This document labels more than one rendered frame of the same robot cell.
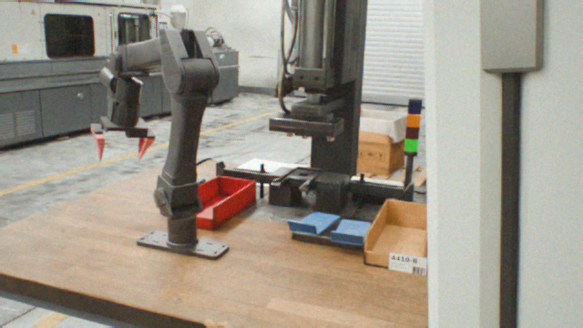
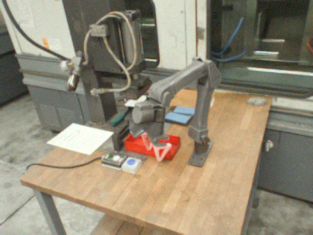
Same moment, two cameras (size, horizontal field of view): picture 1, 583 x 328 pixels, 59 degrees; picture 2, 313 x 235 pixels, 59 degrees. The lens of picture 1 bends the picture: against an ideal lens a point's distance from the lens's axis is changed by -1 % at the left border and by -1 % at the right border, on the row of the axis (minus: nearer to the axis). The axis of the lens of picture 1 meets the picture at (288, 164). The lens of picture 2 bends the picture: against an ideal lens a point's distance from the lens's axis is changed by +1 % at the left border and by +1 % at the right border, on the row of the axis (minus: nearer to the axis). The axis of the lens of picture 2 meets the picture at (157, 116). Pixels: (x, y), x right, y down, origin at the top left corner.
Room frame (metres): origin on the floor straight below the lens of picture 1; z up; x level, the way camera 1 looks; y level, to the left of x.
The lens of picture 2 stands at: (1.09, 1.28, 1.73)
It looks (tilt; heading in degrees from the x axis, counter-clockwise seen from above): 30 degrees down; 279
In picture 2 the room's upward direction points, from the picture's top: 6 degrees counter-clockwise
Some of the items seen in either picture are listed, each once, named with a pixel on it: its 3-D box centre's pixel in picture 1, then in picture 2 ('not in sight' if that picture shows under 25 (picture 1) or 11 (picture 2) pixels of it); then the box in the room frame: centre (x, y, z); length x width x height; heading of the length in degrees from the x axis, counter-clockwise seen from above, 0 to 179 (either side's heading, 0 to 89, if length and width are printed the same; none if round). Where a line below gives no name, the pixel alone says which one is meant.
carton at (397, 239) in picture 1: (404, 234); (191, 100); (1.10, -0.26, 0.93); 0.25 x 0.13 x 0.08; 161
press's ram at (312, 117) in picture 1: (315, 84); (122, 70); (1.45, -0.07, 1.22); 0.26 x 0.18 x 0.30; 161
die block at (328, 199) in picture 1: (308, 191); not in sight; (1.38, -0.06, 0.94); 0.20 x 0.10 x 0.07; 71
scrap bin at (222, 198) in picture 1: (216, 200); (152, 143); (1.29, 0.19, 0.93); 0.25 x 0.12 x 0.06; 161
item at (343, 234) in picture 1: (352, 227); (187, 108); (1.12, -0.15, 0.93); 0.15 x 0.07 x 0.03; 165
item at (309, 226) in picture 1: (314, 219); (178, 115); (1.17, -0.07, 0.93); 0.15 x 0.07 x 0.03; 153
